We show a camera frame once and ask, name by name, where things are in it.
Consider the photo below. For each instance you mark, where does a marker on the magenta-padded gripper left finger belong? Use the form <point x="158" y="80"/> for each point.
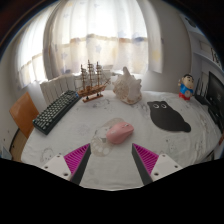
<point x="75" y="158"/>

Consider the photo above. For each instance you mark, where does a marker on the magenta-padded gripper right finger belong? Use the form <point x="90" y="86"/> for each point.
<point x="148" y="159"/>

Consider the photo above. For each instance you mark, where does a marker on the pink computer mouse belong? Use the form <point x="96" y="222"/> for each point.
<point x="119" y="132"/>

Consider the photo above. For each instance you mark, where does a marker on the black cat-shaped mouse pad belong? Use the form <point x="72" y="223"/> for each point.
<point x="166" y="116"/>

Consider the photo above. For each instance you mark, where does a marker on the white printed tablecloth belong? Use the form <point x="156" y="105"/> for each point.
<point x="83" y="120"/>

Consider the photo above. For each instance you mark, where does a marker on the black mechanical keyboard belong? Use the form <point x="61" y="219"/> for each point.
<point x="55" y="111"/>

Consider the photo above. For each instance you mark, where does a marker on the orange wooden chair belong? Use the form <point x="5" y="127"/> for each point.
<point x="23" y="113"/>

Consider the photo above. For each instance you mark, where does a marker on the wooden model sailing ship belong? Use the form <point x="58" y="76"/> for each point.
<point x="90" y="89"/>

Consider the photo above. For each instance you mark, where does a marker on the white radiator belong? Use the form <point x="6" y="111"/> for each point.
<point x="55" y="88"/>

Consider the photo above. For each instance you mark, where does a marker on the large white conch shell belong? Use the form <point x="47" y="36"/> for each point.
<point x="127" y="88"/>

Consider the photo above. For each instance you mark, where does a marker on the cartoon boy figurine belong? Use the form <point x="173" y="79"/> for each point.
<point x="186" y="88"/>

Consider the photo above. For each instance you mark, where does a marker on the black router with antennas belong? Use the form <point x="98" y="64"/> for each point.
<point x="201" y="98"/>

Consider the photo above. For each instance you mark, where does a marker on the black computer monitor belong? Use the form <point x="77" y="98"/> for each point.
<point x="216" y="93"/>

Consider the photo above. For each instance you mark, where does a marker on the sheer white star-print curtain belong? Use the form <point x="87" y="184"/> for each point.
<point x="100" y="36"/>

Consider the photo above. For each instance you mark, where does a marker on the white wall shelf unit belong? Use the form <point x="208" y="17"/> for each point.
<point x="206" y="50"/>

